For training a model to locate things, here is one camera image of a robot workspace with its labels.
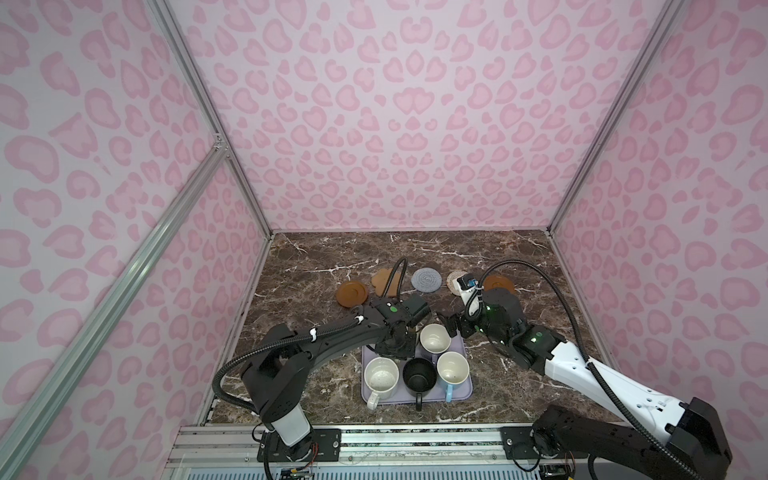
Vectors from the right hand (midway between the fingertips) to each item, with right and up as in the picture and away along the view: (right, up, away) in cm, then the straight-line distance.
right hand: (452, 303), depth 78 cm
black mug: (-8, -21, +5) cm, 23 cm away
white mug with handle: (-19, -21, +6) cm, 29 cm away
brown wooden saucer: (-30, -1, +23) cm, 37 cm away
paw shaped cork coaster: (-20, +3, +31) cm, 37 cm away
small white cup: (-3, -12, +11) cm, 17 cm away
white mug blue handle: (+1, -20, +6) cm, 21 cm away
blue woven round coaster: (-4, +4, +28) cm, 28 cm away
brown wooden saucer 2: (+21, +4, +26) cm, 33 cm away
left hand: (-11, -14, +4) cm, 18 cm away
